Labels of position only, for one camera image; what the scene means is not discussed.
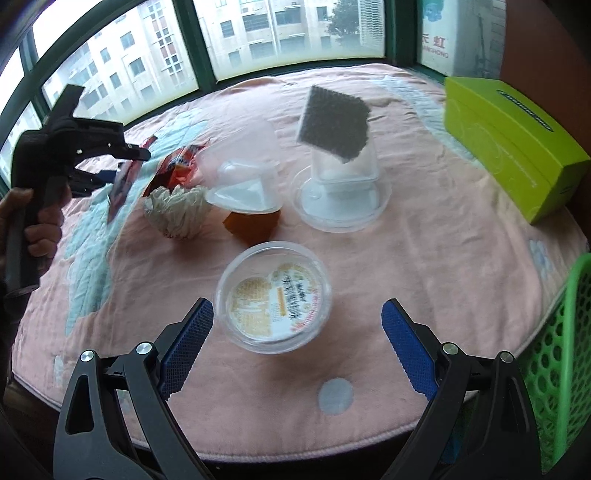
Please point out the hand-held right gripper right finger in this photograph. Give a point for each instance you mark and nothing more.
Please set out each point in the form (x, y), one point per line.
(408, 346)

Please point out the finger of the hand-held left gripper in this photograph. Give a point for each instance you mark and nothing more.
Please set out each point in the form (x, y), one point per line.
(99, 179)
(124, 150)

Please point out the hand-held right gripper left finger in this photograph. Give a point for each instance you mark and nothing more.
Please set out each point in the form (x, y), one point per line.
(189, 341)

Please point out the small dark red wrapper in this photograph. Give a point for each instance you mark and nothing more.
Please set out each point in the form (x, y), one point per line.
(121, 189)

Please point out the orange snack wrapper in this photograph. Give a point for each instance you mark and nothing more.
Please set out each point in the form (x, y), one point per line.
(178, 166)

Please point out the round cup with printed lid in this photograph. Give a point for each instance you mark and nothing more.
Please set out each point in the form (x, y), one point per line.
(272, 300)

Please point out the green perforated plastic basket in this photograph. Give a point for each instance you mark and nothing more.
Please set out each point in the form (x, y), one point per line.
(558, 369)

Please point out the person's left hand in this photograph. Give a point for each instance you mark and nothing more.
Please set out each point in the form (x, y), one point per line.
(44, 226)

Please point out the pink printed blanket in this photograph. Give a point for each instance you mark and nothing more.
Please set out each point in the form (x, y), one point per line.
(438, 277)

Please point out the white paper cupcake liner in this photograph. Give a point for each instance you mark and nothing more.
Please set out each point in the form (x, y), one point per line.
(178, 212)

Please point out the building outside window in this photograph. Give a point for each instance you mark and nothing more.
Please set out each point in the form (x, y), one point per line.
(138, 50)

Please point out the clear plastic cup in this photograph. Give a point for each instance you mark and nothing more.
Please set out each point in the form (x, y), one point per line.
(244, 143)

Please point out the clear heart-shaped cup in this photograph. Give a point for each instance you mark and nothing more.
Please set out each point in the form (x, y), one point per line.
(244, 191)

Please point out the clear round plastic lid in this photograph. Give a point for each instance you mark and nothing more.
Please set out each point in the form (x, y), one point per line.
(341, 210)

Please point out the clear square plastic container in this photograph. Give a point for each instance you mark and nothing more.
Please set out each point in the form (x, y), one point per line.
(355, 170)

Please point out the dark grey sponge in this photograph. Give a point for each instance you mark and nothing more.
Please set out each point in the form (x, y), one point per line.
(334, 120)

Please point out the green cardboard box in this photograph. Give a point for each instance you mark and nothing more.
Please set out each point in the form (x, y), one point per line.
(508, 138)

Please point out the white printed carton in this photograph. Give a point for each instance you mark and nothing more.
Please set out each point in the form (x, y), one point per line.
(443, 41)

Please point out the green window frame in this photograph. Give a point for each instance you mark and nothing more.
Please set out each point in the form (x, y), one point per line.
(191, 41)

